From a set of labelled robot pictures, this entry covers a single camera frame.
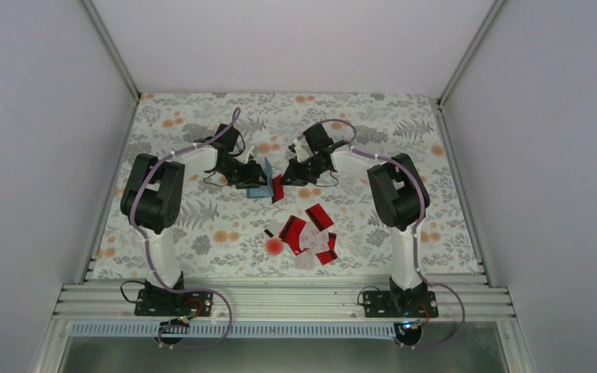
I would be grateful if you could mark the small red card right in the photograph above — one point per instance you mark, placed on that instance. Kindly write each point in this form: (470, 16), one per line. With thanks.
(332, 238)

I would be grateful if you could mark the aluminium corner post right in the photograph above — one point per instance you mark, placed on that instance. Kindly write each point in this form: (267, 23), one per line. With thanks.
(471, 49)

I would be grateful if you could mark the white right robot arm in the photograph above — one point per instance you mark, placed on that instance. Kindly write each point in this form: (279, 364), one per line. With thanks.
(398, 192)

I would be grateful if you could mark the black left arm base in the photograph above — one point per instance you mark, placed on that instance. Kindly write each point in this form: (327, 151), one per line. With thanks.
(155, 301)

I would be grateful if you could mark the blue leather card holder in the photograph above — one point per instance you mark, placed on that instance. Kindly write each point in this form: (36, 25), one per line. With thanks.
(265, 189)

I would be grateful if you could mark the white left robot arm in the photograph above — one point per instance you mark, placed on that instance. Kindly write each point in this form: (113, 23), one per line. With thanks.
(154, 191)

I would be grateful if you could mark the red card with black stripe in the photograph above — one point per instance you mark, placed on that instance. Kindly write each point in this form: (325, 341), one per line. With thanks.
(291, 232)

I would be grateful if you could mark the aluminium corner post left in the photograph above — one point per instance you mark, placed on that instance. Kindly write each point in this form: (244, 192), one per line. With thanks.
(111, 48)

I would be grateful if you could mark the aluminium corner post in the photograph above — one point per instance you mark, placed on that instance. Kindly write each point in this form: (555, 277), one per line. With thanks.
(471, 49)
(111, 48)

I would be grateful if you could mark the white floral card in pile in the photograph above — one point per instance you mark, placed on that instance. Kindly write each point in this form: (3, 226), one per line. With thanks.
(310, 243)

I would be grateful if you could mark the white card with red circle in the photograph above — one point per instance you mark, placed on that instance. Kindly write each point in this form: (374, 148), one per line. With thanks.
(274, 245)

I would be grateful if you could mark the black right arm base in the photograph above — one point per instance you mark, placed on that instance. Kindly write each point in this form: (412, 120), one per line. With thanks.
(396, 302)

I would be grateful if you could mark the white cable duct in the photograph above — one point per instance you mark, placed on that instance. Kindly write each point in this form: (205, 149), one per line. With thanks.
(205, 329)

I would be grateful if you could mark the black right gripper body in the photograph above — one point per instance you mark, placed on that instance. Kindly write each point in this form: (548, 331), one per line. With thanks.
(306, 173)

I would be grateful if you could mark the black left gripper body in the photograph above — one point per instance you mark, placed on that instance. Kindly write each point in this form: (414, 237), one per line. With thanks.
(238, 176)

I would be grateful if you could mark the aluminium rail frame front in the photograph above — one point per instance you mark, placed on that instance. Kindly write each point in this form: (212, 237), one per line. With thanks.
(302, 301)

